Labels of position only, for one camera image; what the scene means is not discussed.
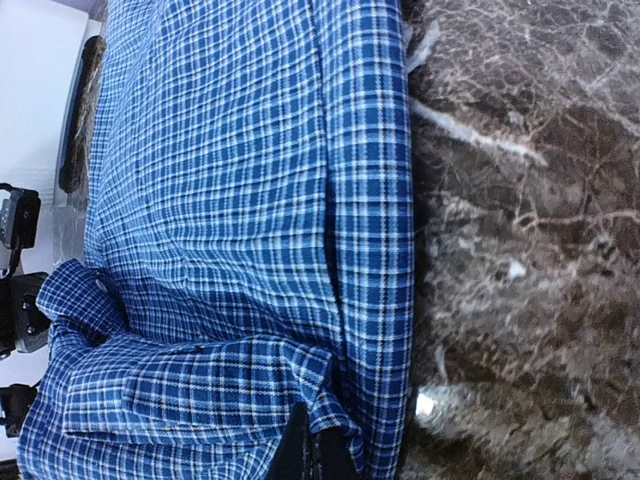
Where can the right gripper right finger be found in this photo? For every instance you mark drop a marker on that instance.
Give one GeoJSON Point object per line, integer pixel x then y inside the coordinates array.
{"type": "Point", "coordinates": [331, 457]}

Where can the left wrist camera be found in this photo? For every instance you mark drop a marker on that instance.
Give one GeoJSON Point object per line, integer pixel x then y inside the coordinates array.
{"type": "Point", "coordinates": [19, 217]}

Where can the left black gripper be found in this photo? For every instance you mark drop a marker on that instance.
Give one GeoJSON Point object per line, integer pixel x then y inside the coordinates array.
{"type": "Point", "coordinates": [24, 328]}

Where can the blue checked long sleeve shirt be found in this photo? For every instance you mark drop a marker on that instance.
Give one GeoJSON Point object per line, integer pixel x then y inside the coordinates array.
{"type": "Point", "coordinates": [249, 246]}

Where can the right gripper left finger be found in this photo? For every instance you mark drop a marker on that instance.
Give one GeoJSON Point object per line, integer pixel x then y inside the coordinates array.
{"type": "Point", "coordinates": [292, 460]}

